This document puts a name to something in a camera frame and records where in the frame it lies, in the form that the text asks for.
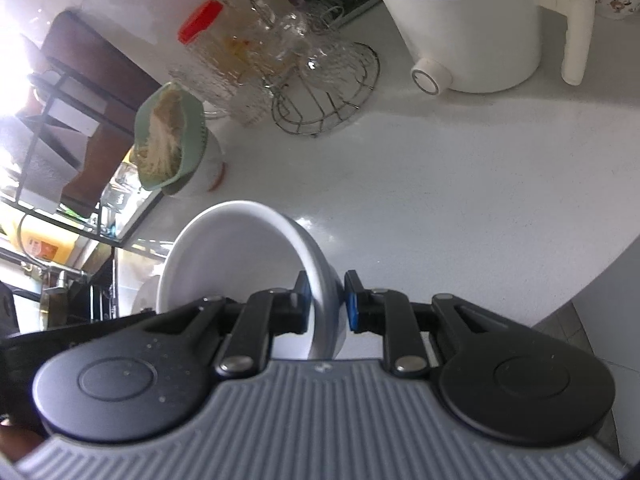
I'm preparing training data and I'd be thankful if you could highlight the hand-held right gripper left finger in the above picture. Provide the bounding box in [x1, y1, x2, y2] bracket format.
[144, 270, 311, 379]

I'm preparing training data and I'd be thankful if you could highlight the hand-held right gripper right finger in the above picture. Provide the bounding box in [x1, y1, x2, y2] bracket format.
[344, 270, 511, 379]

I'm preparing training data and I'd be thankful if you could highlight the plain white deep bowl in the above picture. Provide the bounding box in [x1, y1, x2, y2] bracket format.
[157, 200, 349, 362]

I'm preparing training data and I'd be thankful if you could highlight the black kitchen sink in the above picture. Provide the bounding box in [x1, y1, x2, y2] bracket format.
[89, 247, 167, 322]

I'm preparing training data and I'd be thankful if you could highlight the yellow oil bottle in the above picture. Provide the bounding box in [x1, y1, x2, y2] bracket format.
[0, 211, 77, 264]

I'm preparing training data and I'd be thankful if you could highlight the white bowl under colander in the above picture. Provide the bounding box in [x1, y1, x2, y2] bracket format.
[171, 125, 229, 199]

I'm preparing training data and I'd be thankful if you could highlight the green colander with noodles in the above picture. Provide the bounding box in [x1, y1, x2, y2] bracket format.
[132, 81, 207, 197]

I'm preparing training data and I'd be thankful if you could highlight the black metal dish rack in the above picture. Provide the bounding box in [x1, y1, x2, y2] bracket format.
[0, 9, 167, 247]

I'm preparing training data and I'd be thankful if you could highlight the clear glass cup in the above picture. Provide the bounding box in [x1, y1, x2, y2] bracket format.
[294, 39, 352, 87]

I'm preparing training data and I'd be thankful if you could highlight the clear jar with red lid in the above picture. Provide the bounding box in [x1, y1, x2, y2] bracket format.
[169, 0, 282, 127]

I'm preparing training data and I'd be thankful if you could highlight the white electric kettle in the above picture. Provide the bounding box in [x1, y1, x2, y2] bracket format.
[361, 0, 599, 94]

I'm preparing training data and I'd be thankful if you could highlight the wire glass rack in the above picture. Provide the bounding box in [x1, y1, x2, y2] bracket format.
[249, 0, 381, 137]

